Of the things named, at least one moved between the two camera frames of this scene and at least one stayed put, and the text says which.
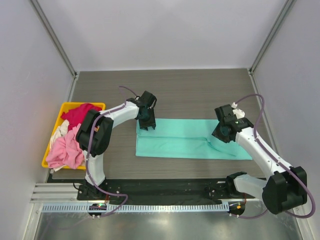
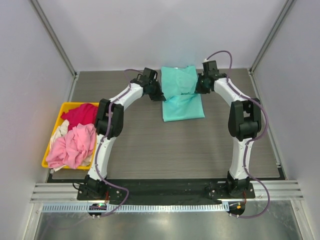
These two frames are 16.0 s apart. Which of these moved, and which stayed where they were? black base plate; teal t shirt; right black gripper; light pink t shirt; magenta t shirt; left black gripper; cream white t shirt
Moved: teal t shirt; left black gripper; right black gripper
Stayed: black base plate; magenta t shirt; light pink t shirt; cream white t shirt
